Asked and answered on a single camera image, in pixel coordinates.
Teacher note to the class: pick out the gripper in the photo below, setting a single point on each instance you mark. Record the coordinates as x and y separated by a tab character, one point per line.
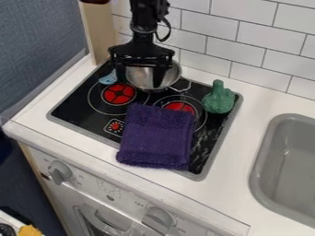
141	53

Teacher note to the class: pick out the silver pot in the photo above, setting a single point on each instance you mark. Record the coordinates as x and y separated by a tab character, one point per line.
141	76

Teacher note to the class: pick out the toy stove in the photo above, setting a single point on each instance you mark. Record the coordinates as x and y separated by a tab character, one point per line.
82	113

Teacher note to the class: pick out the blue toy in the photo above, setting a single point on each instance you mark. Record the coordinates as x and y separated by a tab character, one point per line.
107	79

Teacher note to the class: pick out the beige wooden board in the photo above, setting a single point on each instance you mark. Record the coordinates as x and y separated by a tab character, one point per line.
98	30

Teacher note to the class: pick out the purple cloth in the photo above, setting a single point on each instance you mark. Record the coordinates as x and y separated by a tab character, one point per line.
158	138

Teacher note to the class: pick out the green toy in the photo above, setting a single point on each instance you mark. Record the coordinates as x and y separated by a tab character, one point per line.
218	100

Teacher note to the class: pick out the toy sink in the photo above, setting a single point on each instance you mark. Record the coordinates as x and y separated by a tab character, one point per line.
287	172

